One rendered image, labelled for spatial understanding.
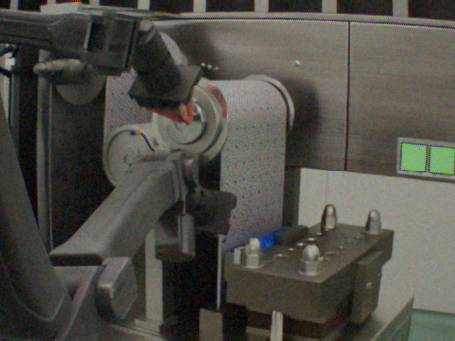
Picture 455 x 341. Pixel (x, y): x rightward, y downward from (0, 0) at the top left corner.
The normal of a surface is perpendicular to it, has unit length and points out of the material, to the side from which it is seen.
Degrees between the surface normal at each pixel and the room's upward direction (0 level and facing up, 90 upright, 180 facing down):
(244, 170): 90
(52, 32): 94
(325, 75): 90
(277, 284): 90
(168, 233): 65
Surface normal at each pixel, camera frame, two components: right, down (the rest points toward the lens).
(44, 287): 0.93, -0.21
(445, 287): -0.49, 0.11
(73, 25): 0.25, 0.22
